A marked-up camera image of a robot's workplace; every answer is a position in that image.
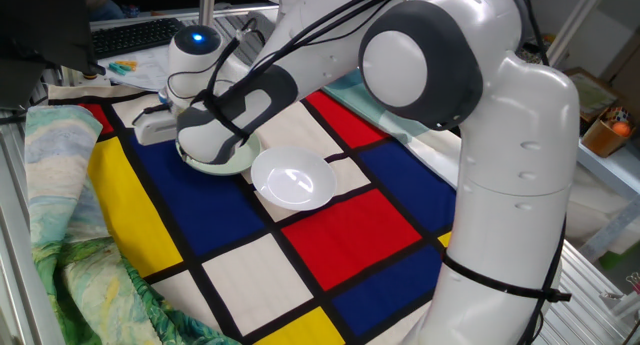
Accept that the framed picture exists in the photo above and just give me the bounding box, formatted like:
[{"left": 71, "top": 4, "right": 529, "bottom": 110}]
[{"left": 563, "top": 66, "right": 622, "bottom": 124}]

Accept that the colour block tablecloth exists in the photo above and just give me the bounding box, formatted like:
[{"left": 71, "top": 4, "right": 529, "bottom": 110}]
[{"left": 47, "top": 69, "right": 459, "bottom": 345}]

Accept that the white plate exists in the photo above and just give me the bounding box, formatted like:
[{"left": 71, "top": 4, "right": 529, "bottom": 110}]
[{"left": 250, "top": 145, "right": 339, "bottom": 212}]

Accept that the aluminium upright post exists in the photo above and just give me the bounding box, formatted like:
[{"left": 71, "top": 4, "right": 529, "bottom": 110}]
[{"left": 198, "top": 0, "right": 218, "bottom": 28}]

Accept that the green painted pattern cloth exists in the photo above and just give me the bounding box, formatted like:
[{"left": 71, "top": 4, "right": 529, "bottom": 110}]
[{"left": 23, "top": 104, "right": 241, "bottom": 345}]

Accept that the brown cup with orange ball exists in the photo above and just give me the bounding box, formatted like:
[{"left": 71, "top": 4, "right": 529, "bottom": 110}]
[{"left": 580, "top": 107, "right": 637, "bottom": 159}]

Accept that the white paper stack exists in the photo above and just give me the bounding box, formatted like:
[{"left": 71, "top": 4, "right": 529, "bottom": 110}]
[{"left": 97, "top": 43, "right": 172, "bottom": 93}]

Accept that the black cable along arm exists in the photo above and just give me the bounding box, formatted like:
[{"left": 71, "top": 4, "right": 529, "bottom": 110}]
[{"left": 132, "top": 0, "right": 574, "bottom": 345}]

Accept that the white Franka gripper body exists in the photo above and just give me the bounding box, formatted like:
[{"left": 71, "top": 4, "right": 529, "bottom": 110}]
[{"left": 133, "top": 102, "right": 179, "bottom": 148}]

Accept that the pale green plate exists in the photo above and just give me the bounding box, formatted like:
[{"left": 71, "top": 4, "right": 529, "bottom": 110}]
[{"left": 175, "top": 129, "right": 263, "bottom": 177}]

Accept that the black keyboard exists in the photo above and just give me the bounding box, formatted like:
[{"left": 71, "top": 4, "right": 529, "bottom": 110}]
[{"left": 91, "top": 17, "right": 187, "bottom": 61}]

